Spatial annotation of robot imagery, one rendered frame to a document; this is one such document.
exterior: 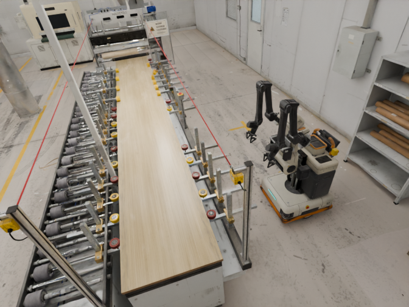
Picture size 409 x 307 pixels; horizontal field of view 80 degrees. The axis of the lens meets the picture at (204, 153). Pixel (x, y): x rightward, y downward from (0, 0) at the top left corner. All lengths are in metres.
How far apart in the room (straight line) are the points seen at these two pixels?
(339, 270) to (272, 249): 0.66
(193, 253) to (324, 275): 1.52
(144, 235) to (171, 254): 0.29
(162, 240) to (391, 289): 2.20
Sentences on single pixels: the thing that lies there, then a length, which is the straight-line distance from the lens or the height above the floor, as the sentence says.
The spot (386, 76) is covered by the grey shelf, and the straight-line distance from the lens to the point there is 3.76.
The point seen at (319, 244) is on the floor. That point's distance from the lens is 3.13.
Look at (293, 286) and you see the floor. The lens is 2.84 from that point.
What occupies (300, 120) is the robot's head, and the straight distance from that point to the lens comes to 2.43.
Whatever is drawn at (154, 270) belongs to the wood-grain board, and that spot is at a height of 0.90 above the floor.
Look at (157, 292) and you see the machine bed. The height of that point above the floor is 0.74.
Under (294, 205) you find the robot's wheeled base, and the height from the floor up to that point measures 0.28.
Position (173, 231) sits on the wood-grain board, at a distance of 2.04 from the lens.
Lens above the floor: 2.56
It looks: 39 degrees down
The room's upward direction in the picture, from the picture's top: 6 degrees counter-clockwise
